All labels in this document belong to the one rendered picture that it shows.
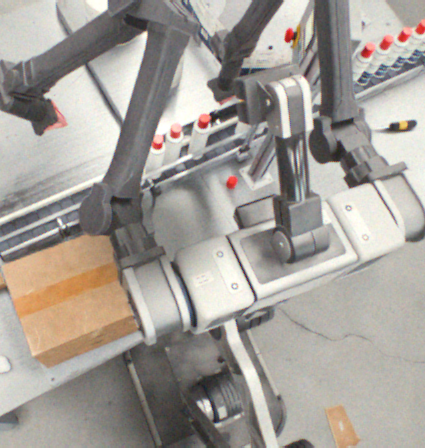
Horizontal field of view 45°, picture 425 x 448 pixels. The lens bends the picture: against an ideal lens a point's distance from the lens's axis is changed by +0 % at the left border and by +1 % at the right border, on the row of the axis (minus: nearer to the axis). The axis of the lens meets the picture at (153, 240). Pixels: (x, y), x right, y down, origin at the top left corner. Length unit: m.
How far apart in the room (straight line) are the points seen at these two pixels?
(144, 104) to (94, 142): 0.87
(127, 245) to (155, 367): 1.26
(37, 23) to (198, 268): 1.43
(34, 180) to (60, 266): 0.50
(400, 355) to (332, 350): 0.32
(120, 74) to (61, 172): 0.41
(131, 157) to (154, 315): 0.29
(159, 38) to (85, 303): 0.65
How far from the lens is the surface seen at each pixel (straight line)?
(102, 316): 1.24
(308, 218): 0.83
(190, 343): 2.11
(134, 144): 0.91
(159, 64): 0.90
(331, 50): 1.09
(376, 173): 1.05
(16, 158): 1.76
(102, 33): 1.02
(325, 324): 2.56
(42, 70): 1.15
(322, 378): 2.51
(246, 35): 1.37
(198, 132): 1.55
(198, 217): 1.65
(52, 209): 1.60
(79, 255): 1.28
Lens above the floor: 2.33
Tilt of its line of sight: 69 degrees down
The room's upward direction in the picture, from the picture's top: 10 degrees clockwise
